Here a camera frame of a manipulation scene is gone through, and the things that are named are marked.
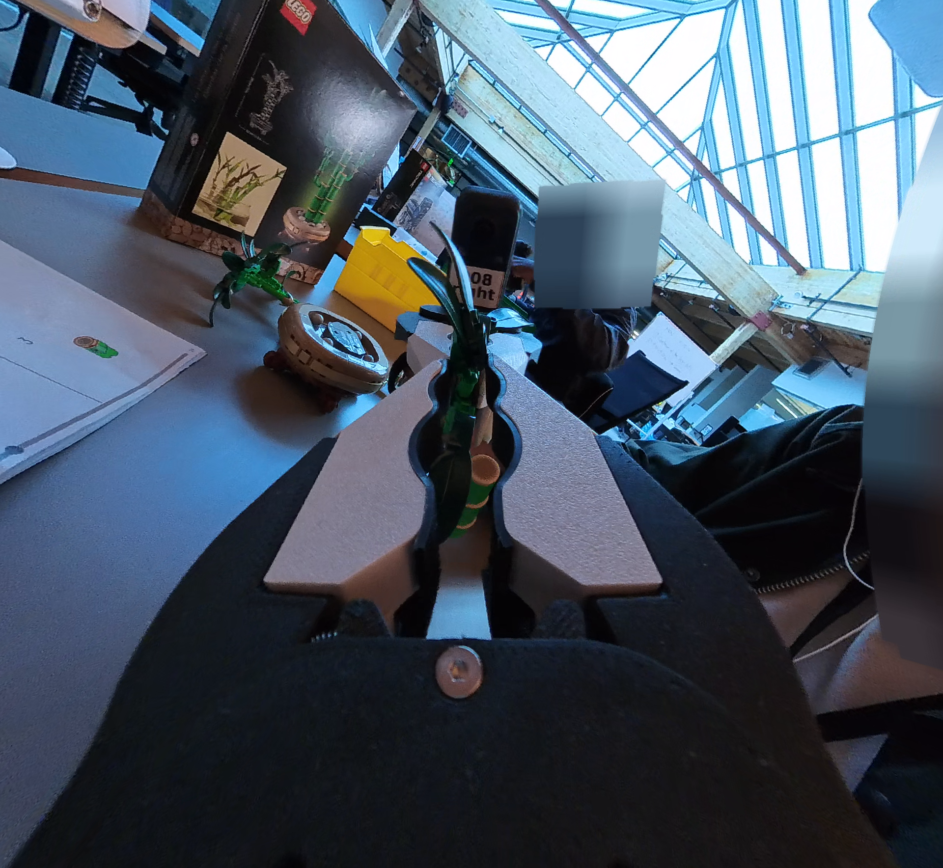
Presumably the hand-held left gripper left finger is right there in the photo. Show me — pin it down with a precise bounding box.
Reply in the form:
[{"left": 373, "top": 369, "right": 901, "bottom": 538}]
[{"left": 264, "top": 358, "right": 448, "bottom": 639}]

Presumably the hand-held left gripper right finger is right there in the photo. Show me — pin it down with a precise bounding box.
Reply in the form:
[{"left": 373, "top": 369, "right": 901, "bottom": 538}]
[{"left": 482, "top": 356, "right": 664, "bottom": 639}]

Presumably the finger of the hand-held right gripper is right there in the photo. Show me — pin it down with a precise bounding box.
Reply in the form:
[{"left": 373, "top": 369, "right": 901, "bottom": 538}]
[
  {"left": 405, "top": 326, "right": 453, "bottom": 377},
  {"left": 490, "top": 334, "right": 544, "bottom": 377}
]

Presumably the thin green bamboo branch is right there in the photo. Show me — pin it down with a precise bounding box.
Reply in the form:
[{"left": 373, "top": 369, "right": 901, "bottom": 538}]
[{"left": 407, "top": 220, "right": 493, "bottom": 541}]

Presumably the yellow plastic bin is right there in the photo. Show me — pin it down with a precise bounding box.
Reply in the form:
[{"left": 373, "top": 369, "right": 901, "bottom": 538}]
[{"left": 335, "top": 226, "right": 448, "bottom": 333}]

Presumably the green brick bamboo model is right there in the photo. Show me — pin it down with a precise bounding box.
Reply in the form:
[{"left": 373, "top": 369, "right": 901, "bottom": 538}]
[{"left": 264, "top": 302, "right": 391, "bottom": 414}]

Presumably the tan-capped green bamboo stalk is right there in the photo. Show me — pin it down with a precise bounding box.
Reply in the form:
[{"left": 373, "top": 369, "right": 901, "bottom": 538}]
[{"left": 449, "top": 452, "right": 503, "bottom": 539}]

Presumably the building instruction booklet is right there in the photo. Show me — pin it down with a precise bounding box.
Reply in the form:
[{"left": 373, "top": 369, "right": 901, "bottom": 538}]
[{"left": 0, "top": 241, "right": 207, "bottom": 486}]

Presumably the person's right forearm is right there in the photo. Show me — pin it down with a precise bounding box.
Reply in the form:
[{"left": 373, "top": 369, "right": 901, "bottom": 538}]
[{"left": 625, "top": 404, "right": 866, "bottom": 585}]

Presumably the grey desk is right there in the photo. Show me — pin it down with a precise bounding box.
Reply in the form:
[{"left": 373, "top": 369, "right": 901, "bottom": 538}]
[{"left": 0, "top": 179, "right": 443, "bottom": 847}]

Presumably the white patterned box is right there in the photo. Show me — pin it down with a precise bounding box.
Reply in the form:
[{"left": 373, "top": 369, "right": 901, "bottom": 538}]
[{"left": 396, "top": 179, "right": 452, "bottom": 252}]

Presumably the black toy set box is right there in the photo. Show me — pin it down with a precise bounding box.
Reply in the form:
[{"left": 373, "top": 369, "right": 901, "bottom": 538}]
[{"left": 372, "top": 146, "right": 437, "bottom": 218}]

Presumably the dark blue chair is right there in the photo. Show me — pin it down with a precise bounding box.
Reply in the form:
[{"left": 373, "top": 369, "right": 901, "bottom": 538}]
[{"left": 589, "top": 351, "right": 690, "bottom": 434}]

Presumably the white sign board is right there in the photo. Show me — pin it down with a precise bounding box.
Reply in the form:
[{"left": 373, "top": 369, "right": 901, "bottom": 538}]
[{"left": 626, "top": 314, "right": 719, "bottom": 388}]

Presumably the leafy green bamboo branch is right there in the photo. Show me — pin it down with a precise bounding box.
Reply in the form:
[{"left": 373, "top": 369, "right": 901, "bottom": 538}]
[{"left": 210, "top": 233, "right": 305, "bottom": 327}]

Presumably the bamboo set box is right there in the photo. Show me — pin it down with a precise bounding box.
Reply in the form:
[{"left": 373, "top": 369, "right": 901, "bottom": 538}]
[{"left": 140, "top": 0, "right": 418, "bottom": 287}]

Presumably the adjoining grey table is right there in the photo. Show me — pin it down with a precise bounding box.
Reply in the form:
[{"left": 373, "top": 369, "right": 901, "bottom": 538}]
[{"left": 0, "top": 87, "right": 166, "bottom": 197}]

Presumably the person's dark jacket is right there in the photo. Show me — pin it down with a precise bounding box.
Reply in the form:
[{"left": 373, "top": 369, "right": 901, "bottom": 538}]
[{"left": 847, "top": 732, "right": 943, "bottom": 868}]

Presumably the white cable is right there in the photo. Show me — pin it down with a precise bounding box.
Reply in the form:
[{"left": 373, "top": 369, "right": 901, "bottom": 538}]
[{"left": 792, "top": 476, "right": 885, "bottom": 664}]

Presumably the black strap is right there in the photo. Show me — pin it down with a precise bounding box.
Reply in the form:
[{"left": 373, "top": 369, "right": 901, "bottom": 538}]
[{"left": 816, "top": 693, "right": 943, "bottom": 742}]

